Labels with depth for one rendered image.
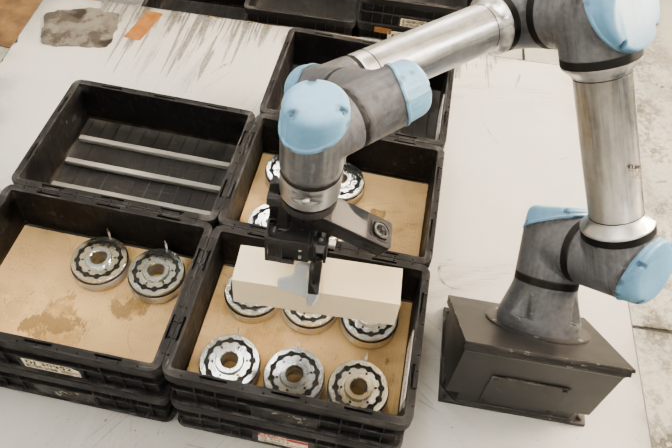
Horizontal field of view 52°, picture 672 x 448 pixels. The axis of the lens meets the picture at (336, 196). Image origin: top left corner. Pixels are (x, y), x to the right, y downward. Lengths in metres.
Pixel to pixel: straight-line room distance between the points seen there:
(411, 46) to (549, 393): 0.68
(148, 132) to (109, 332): 0.49
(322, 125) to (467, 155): 1.07
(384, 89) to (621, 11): 0.37
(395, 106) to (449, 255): 0.81
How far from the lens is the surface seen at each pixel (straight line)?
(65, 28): 2.10
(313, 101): 0.73
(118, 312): 1.31
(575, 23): 1.03
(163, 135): 1.57
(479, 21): 1.05
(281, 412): 1.16
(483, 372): 1.26
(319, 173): 0.76
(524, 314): 1.29
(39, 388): 1.38
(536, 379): 1.28
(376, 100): 0.77
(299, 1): 2.71
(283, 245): 0.88
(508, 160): 1.77
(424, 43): 0.98
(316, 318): 1.24
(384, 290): 0.98
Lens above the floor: 1.95
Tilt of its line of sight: 51 degrees down
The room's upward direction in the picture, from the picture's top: 7 degrees clockwise
